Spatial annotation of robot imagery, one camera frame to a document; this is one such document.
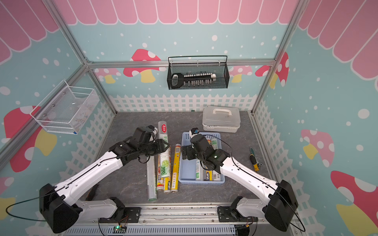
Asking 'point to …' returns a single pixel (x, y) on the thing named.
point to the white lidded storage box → (221, 119)
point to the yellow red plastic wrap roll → (209, 174)
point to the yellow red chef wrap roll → (174, 181)
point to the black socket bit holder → (178, 79)
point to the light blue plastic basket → (187, 173)
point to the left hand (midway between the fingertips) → (166, 148)
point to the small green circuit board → (117, 229)
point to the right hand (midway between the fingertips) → (188, 147)
